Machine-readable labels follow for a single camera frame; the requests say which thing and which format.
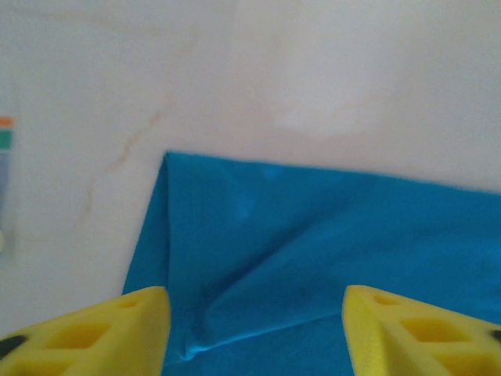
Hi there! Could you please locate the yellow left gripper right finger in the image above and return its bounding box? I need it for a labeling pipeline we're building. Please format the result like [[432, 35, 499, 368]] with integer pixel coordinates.
[[342, 284, 501, 376]]

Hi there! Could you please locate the blue t-shirt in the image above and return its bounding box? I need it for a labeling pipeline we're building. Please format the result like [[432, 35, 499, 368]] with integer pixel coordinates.
[[121, 150, 501, 376]]

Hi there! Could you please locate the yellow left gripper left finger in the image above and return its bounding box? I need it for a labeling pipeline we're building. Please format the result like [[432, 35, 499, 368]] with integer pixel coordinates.
[[0, 285, 172, 376]]

